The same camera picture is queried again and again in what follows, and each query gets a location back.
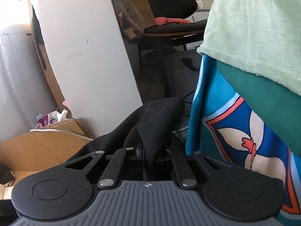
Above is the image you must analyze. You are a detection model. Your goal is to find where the purple and white pouch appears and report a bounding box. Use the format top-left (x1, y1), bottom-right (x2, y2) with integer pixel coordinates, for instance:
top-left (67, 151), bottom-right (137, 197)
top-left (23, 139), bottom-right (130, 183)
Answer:
top-left (37, 109), bottom-right (69, 128)

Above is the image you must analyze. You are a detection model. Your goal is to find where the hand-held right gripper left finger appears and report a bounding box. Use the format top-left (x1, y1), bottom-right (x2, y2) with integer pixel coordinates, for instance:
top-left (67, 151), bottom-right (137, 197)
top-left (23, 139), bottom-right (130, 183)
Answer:
top-left (64, 141), bottom-right (144, 189)

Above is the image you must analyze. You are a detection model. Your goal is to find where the teal cartoon print blanket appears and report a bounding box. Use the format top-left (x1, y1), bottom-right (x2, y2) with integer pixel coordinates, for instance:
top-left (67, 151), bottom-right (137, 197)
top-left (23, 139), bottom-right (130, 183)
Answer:
top-left (185, 53), bottom-right (301, 226)

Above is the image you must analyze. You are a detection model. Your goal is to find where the light green fleece blanket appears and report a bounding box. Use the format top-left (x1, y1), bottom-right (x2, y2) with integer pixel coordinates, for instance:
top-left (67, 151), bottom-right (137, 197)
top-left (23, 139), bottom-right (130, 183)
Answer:
top-left (196, 0), bottom-right (301, 97)

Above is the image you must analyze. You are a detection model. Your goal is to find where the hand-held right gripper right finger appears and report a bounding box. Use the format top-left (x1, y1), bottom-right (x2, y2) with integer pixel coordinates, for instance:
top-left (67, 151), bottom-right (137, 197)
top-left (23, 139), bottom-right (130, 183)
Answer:
top-left (155, 149), bottom-right (234, 189)

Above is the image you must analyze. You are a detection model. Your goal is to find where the red flat item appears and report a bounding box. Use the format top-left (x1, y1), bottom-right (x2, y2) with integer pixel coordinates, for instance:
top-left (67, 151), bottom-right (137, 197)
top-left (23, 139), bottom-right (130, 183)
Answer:
top-left (154, 16), bottom-right (191, 26)

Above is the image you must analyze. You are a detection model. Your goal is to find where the black waffle knit garment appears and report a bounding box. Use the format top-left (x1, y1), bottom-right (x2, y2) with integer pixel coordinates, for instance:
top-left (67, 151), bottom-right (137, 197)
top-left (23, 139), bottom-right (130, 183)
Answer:
top-left (67, 97), bottom-right (185, 182)

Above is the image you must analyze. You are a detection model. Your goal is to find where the tall cardboard box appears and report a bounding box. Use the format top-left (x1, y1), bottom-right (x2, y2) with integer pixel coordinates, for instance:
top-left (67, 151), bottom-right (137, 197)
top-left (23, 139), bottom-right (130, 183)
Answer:
top-left (29, 2), bottom-right (68, 113)

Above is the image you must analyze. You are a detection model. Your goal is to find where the black office chair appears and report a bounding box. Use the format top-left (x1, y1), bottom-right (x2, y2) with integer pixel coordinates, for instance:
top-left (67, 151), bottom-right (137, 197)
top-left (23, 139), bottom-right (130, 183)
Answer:
top-left (138, 0), bottom-right (207, 95)

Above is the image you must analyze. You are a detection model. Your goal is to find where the flattened cardboard sheet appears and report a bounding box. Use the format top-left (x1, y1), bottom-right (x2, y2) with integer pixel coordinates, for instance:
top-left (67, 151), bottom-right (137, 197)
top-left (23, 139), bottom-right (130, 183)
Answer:
top-left (0, 118), bottom-right (96, 193)

